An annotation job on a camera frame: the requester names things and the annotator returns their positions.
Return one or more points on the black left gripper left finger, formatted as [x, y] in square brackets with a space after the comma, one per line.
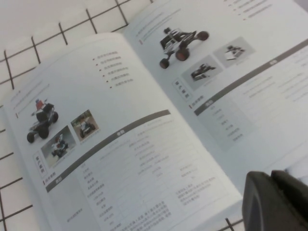
[260, 204]

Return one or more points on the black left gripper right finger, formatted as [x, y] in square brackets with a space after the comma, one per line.
[296, 207]

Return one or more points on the white product catalogue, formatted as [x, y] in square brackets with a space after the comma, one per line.
[144, 120]

